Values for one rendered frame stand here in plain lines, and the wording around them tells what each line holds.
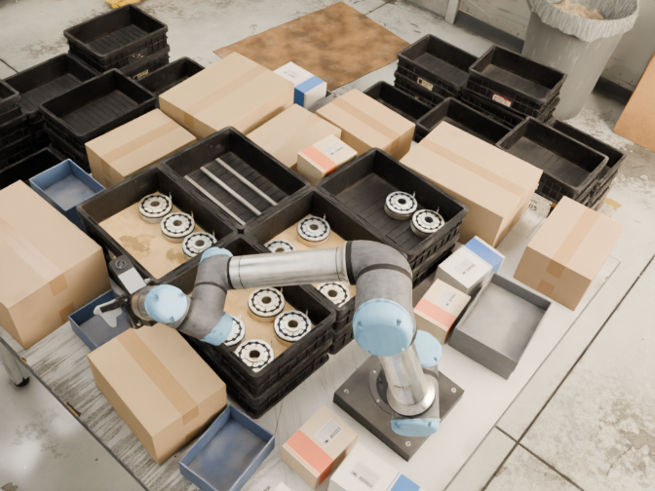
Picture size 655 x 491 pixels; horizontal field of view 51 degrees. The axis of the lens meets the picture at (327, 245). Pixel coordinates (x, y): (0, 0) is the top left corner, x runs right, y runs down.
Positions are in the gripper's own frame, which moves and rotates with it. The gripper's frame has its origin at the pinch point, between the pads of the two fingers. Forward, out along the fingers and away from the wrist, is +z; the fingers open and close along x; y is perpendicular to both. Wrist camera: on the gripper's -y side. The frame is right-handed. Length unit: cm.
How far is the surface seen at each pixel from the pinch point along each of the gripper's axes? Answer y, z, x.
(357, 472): 63, -27, 23
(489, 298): 56, -13, 95
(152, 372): 22.0, 3.8, -1.7
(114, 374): 18.0, 7.5, -9.3
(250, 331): 27.1, 3.6, 26.7
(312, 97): -23, 64, 117
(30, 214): -28, 47, -1
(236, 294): 18.0, 12.6, 31.2
